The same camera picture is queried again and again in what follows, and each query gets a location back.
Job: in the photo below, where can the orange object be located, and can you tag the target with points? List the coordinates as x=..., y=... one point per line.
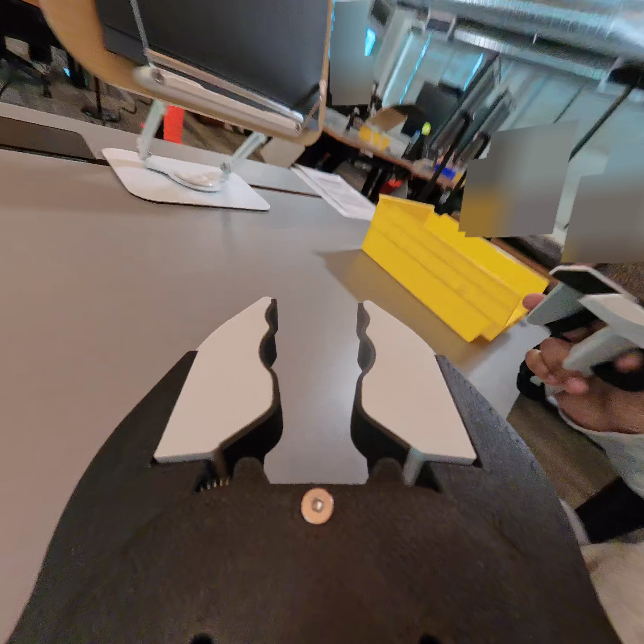
x=173, y=123

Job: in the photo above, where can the white paper sheets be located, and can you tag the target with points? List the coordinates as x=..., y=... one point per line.
x=337, y=193

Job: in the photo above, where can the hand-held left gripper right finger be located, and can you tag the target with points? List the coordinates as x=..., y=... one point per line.
x=417, y=397

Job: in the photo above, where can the person's right forearm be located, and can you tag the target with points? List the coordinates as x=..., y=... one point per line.
x=629, y=458

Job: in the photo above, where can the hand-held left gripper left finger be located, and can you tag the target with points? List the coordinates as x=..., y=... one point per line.
x=226, y=392

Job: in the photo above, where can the person's right hand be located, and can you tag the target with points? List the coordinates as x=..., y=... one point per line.
x=603, y=407

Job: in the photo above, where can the yellow storage bin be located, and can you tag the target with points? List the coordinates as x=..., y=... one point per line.
x=442, y=271

